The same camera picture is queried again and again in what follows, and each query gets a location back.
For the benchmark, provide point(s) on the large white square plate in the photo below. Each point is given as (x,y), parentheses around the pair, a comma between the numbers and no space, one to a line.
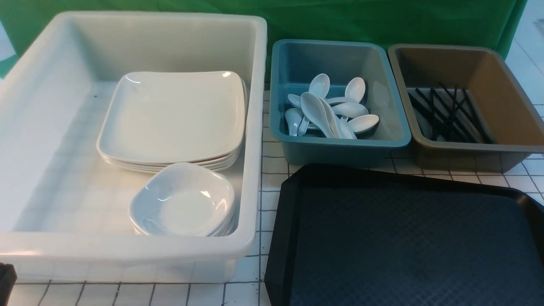
(170,114)

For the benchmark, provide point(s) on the white spoons in bin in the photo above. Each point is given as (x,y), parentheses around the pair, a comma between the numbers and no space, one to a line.
(341,117)

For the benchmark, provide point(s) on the teal plastic bin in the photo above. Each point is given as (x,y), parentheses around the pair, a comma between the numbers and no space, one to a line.
(294,65)

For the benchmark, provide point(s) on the stack of white bowls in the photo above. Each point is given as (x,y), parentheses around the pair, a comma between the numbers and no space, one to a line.
(184,199)

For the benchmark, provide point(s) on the black serving tray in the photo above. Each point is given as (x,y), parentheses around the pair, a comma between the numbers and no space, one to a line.
(356,237)

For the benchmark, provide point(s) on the large white plastic tub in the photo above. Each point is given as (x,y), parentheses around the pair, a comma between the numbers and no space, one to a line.
(64,211)

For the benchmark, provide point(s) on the black chopsticks in bin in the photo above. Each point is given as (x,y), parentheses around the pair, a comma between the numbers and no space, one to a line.
(449,115)

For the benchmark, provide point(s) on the brown plastic bin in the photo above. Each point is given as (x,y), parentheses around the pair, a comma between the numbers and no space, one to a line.
(504,106)

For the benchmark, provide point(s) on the green cloth backdrop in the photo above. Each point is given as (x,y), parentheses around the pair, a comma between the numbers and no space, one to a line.
(482,23)

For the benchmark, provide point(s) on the dark object bottom left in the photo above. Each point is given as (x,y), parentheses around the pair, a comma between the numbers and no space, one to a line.
(8,278)

